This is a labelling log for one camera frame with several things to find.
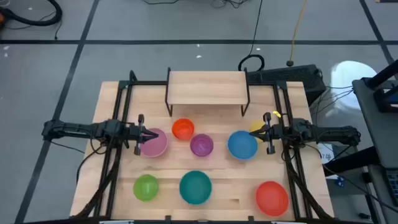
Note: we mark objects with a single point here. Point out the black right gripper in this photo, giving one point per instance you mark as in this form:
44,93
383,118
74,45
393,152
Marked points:
280,133

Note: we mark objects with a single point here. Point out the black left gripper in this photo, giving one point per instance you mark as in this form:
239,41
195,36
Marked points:
130,133

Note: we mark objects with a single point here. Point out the large pink bowl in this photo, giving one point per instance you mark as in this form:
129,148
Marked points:
155,147

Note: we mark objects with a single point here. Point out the large blue bowl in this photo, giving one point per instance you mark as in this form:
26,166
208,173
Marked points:
242,146

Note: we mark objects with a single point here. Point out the small orange bowl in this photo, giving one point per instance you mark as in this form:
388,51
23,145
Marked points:
183,129

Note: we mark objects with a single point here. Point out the small green bowl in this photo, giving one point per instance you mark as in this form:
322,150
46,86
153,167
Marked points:
145,188

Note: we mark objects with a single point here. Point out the small purple bowl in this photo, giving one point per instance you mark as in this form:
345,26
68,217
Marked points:
201,145

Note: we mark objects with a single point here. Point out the large red bowl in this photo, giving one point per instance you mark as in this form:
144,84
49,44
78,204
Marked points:
272,199

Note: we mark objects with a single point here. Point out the large teal bowl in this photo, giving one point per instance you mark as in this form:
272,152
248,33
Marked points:
195,187

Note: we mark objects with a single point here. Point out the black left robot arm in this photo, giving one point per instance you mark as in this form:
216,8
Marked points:
77,129

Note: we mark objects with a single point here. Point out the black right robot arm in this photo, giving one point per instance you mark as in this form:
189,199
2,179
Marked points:
335,132

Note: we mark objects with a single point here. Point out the wooden shelf with black legs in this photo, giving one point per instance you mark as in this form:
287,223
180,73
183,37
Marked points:
206,88

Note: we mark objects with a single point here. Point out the yellow tag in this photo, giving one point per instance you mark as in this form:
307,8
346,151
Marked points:
276,114

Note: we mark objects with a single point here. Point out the white paper label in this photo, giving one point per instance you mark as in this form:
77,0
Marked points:
326,154

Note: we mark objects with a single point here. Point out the black round plug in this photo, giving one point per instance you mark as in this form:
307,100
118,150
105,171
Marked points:
290,63

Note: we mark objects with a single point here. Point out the blue connector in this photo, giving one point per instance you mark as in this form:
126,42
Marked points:
340,182

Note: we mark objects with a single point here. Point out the grey cart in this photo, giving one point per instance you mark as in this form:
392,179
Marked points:
373,124

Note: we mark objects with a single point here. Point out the dark keyboard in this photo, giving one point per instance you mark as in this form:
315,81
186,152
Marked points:
393,186

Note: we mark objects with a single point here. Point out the black metal table frame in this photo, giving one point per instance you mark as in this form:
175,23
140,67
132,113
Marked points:
143,83

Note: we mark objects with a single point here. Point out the black post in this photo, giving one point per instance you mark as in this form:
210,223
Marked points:
382,74

